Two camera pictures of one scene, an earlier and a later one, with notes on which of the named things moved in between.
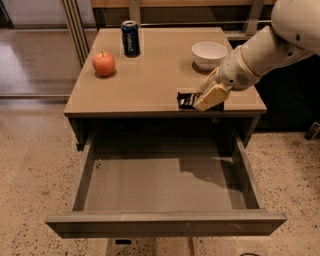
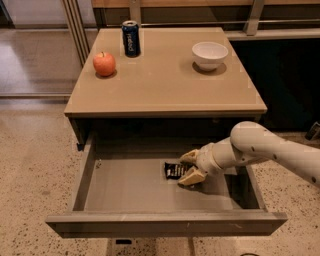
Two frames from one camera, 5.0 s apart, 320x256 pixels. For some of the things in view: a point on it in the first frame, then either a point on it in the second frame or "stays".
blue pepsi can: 130,35 stays
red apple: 103,63 stays
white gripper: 234,72 to 204,159
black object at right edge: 313,131 stays
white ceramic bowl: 208,55 stays
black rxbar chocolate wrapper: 187,100 to 174,170
